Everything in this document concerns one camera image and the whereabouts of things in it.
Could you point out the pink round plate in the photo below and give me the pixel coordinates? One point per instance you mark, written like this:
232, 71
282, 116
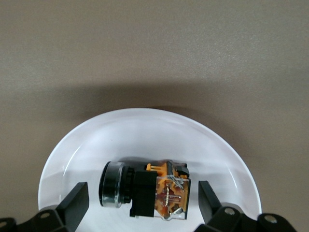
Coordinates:
149, 135

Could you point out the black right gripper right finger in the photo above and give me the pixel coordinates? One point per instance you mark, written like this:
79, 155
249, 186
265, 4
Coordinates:
212, 205

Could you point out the orange push-button switch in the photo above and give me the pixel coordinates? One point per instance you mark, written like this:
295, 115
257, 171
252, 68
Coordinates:
144, 191

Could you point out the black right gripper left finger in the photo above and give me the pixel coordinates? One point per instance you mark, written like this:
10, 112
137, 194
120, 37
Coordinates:
72, 205

